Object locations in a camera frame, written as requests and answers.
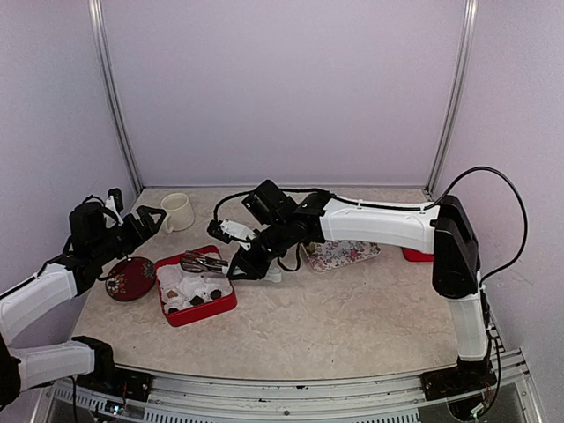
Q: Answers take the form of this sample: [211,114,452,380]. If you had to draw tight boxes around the metal serving tongs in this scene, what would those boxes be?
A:
[180,251,229,274]

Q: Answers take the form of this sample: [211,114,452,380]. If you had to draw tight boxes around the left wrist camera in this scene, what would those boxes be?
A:
[105,188,123,226]

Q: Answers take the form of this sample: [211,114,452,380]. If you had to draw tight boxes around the red chocolate box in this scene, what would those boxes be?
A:
[155,254,238,327]

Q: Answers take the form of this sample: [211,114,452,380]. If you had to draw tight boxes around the left aluminium frame post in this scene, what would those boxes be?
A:
[87,0,145,196]

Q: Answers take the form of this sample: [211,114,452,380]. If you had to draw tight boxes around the right aluminium frame post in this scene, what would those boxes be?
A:
[425,0,479,197]

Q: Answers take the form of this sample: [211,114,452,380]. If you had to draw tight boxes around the red box lid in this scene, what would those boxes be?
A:
[402,248,434,263]

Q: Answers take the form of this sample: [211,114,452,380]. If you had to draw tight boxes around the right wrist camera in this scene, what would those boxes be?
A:
[207,219,257,244]

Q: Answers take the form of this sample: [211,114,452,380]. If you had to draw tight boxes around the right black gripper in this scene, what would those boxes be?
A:
[227,218,293,278]

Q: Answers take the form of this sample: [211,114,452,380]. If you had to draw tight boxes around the red floral round tin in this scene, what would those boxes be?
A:
[104,256,156,302]

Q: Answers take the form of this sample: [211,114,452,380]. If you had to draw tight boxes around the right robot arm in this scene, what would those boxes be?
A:
[208,180,501,395]

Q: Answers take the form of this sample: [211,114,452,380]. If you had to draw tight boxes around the aluminium frame post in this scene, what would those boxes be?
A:
[425,0,479,197]
[87,0,145,196]

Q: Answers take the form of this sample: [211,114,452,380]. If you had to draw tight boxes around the floral rectangular tray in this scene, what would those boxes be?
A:
[302,241,381,272]

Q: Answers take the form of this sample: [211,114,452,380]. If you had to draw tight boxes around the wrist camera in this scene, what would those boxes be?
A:
[105,188,123,226]
[207,219,257,244]

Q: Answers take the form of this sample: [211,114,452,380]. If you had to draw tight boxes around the cream ceramic mug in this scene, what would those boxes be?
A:
[160,193,195,234]

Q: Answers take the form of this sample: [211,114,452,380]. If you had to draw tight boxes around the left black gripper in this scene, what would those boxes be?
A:
[91,204,166,264]

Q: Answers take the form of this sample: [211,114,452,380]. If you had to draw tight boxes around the front aluminium rail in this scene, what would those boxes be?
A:
[39,347,541,423]

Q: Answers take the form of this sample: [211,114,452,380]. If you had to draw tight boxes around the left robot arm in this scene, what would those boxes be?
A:
[1,202,167,405]

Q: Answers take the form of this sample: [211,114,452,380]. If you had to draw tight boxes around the dark square chocolate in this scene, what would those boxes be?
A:
[189,296,202,306]

